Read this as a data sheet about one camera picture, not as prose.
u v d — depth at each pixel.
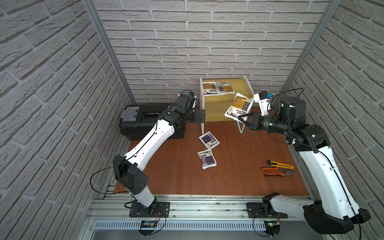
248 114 0.59
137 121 0.90
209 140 1.00
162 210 0.73
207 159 0.90
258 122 0.50
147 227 0.71
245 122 0.58
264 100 0.52
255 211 0.73
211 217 0.74
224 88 0.83
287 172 0.85
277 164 0.90
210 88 0.83
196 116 0.68
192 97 0.71
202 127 0.99
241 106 0.60
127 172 0.41
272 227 0.71
